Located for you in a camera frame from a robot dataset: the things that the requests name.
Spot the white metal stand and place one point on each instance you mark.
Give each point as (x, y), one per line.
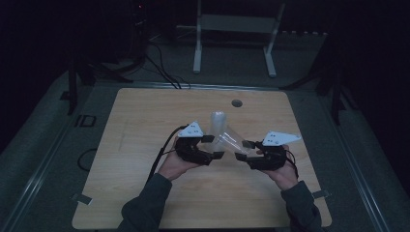
(233, 24)

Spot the person's right hand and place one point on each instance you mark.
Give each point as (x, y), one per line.
(285, 177)

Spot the single clear plastic cup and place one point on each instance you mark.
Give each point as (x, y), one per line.
(237, 140)

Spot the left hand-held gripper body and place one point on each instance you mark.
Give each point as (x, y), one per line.
(191, 151)

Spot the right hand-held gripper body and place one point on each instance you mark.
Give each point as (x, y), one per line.
(272, 158)

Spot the black tripod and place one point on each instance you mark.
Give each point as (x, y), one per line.
(83, 72)
(332, 83)

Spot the grey table grommet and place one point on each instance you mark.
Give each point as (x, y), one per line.
(237, 103)

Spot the grey tape piece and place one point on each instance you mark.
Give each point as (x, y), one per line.
(320, 194)
(82, 198)

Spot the stack of clear plastic cups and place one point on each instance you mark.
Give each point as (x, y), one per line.
(217, 125)

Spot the metal floor rail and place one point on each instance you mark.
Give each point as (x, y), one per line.
(357, 174)
(38, 175)
(209, 86)

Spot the person's left hand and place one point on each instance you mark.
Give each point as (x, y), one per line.
(175, 167)

